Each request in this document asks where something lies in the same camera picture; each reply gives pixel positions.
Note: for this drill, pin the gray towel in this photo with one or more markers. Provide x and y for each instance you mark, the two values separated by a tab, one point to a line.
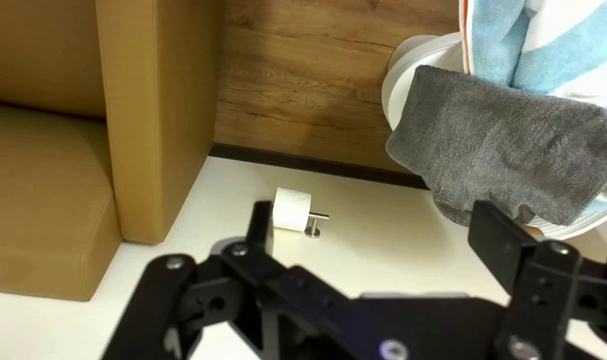
509	146

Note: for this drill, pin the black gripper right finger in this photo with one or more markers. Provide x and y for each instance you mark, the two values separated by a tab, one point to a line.
549	284

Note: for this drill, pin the white laundry bin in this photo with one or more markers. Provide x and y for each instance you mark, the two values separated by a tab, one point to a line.
416	72

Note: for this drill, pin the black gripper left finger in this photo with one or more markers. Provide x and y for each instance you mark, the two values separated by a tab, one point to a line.
274	310

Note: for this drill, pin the blue white striped towel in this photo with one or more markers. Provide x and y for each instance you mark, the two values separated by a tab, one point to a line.
539	47

